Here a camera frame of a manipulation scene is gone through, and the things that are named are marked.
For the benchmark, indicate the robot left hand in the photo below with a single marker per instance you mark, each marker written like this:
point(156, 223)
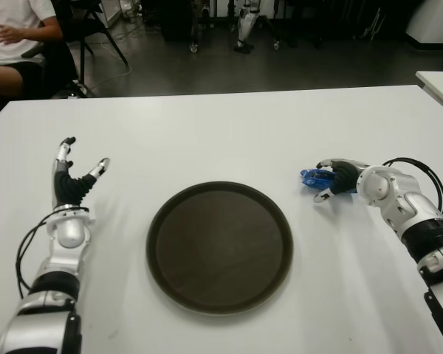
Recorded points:
point(66, 188)

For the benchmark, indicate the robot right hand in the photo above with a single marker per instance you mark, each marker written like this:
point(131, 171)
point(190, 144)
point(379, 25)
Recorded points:
point(345, 177)

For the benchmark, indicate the blue Oreo packet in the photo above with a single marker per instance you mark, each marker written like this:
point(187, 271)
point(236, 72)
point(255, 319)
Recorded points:
point(315, 178)

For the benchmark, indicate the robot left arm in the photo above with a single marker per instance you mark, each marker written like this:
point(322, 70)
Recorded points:
point(70, 230)

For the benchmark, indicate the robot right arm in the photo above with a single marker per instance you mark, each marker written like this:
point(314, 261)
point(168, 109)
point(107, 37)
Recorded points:
point(380, 184)

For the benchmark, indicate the white side table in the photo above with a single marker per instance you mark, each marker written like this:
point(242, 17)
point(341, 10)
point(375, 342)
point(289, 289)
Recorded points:
point(441, 86)

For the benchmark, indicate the round brown tray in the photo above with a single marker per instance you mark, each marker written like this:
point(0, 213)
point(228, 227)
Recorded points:
point(219, 247)

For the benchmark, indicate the black wheeled stand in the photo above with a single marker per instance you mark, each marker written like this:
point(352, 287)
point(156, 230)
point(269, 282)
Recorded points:
point(277, 45)

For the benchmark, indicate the black chair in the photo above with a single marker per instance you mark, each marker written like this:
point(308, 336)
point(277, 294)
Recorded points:
point(83, 26)

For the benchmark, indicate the seated person white shirt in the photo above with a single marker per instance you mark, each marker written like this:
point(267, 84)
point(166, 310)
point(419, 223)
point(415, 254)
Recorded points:
point(11, 33)

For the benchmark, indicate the white cabinet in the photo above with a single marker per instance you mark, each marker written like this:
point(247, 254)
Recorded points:
point(433, 22)

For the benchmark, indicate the black equipment cart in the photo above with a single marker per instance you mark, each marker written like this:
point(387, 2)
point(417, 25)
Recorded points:
point(177, 22)

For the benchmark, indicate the folded silver frame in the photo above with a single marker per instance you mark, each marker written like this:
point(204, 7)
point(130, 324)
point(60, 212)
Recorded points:
point(373, 26)

